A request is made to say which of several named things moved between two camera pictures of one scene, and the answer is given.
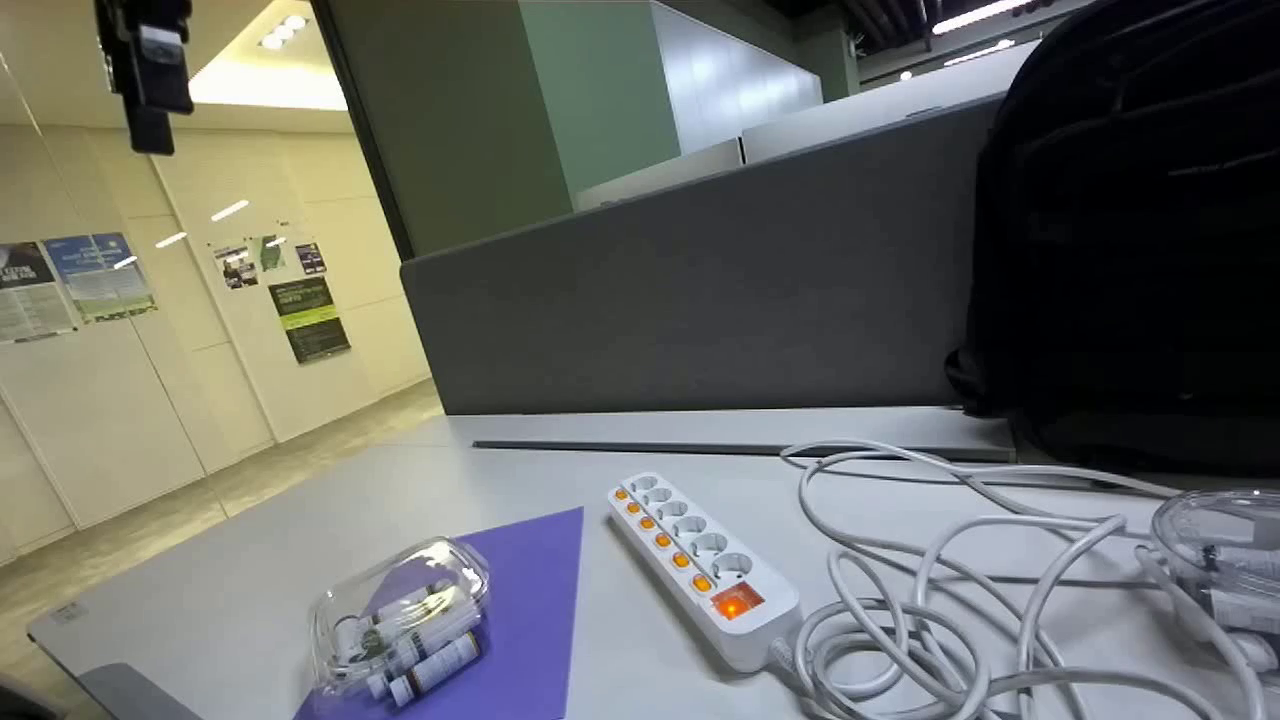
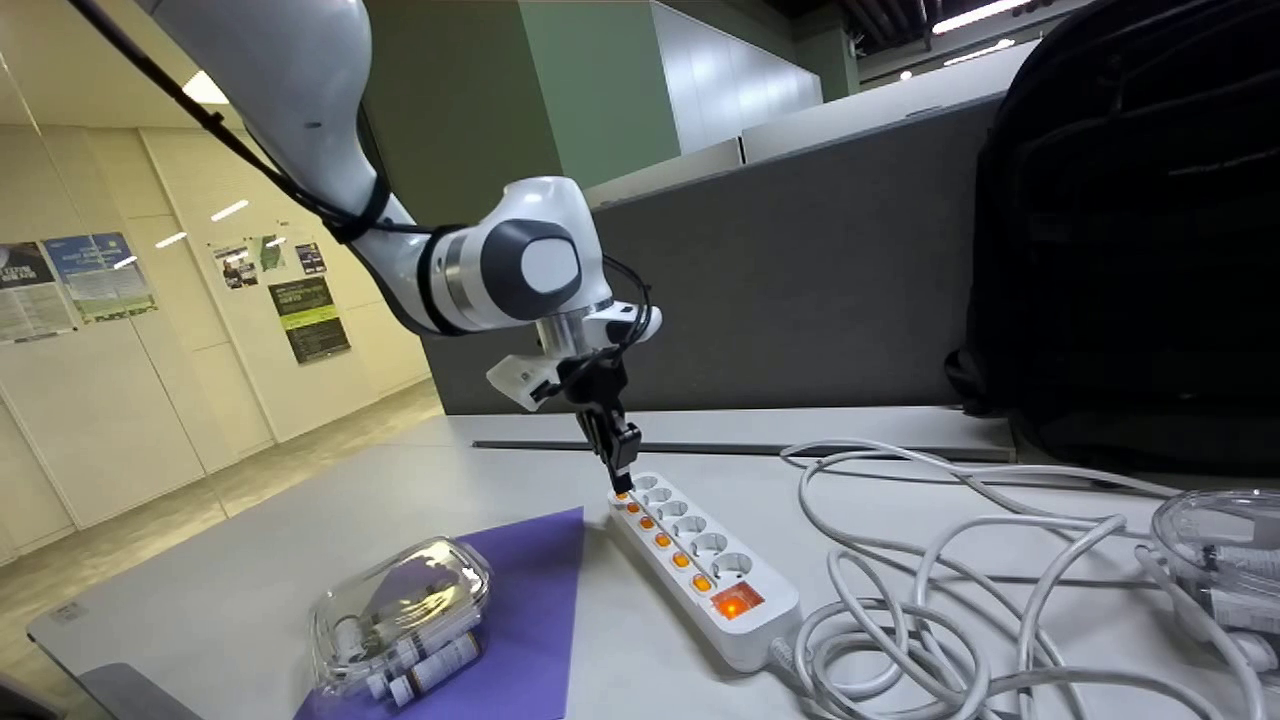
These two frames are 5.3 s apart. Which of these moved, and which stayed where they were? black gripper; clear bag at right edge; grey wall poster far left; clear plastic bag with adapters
Moved: black gripper
Stayed: clear plastic bag with adapters; clear bag at right edge; grey wall poster far left
